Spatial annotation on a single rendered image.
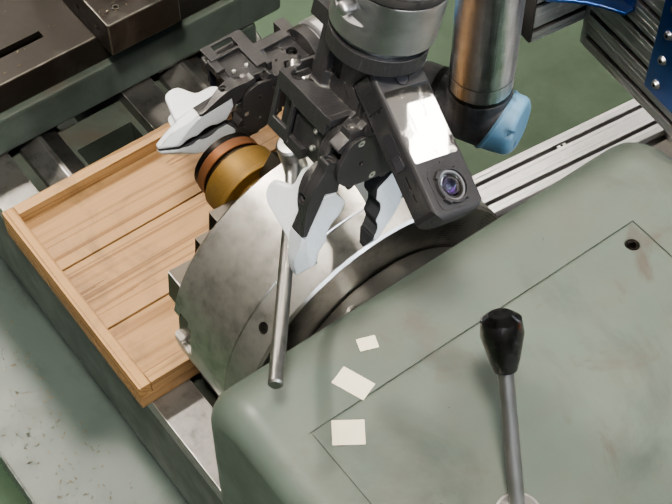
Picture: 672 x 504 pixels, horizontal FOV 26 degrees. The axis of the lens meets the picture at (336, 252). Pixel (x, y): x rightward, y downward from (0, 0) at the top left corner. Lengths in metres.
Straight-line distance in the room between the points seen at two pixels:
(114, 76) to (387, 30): 0.95
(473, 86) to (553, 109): 1.42
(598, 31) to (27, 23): 0.75
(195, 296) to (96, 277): 0.37
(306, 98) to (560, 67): 2.13
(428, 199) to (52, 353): 1.16
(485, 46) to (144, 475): 0.74
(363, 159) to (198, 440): 0.63
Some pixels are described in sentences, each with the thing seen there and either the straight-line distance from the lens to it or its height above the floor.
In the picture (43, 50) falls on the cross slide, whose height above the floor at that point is 0.97.
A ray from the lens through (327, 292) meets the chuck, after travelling 1.27.
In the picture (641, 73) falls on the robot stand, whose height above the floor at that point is 0.86.
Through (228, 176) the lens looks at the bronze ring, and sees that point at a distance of 1.47.
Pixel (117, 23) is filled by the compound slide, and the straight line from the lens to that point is 1.77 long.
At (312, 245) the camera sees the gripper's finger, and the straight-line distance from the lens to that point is 1.07.
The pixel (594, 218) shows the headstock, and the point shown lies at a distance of 1.28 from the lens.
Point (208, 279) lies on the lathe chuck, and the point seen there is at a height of 1.17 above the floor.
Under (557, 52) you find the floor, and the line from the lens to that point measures 3.16.
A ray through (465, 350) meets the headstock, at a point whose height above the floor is 1.25.
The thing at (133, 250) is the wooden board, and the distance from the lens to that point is 1.71.
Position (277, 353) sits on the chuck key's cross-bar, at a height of 1.32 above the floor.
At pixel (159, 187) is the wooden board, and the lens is 1.76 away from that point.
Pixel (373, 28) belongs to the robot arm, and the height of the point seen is 1.58.
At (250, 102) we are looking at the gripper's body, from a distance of 1.57.
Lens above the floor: 2.26
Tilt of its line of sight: 54 degrees down
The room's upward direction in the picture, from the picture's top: straight up
